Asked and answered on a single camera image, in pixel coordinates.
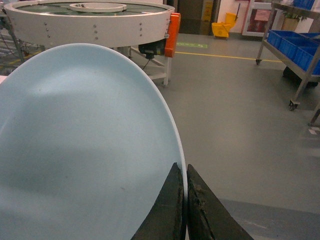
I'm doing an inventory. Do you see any light blue round plate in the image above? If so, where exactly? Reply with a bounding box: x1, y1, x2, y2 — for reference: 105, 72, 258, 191
0, 43, 187, 240

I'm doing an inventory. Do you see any white round conveyor machine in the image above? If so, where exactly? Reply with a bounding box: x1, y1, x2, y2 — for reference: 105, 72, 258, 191
3, 0, 177, 87

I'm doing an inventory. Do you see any yellow mop bucket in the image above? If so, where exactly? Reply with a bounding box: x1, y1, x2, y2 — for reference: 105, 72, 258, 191
211, 12, 238, 39

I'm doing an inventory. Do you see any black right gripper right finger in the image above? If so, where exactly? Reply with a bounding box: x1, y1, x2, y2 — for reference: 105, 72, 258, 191
187, 164, 253, 240

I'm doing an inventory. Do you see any steel cart with blue bins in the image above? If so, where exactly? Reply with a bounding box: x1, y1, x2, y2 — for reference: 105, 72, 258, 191
255, 0, 320, 111

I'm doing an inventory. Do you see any orange machine control box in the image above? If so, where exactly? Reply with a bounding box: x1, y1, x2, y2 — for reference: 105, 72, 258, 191
164, 13, 181, 58

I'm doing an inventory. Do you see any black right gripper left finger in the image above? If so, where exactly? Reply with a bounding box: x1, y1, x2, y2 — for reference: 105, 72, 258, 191
132, 162, 185, 240

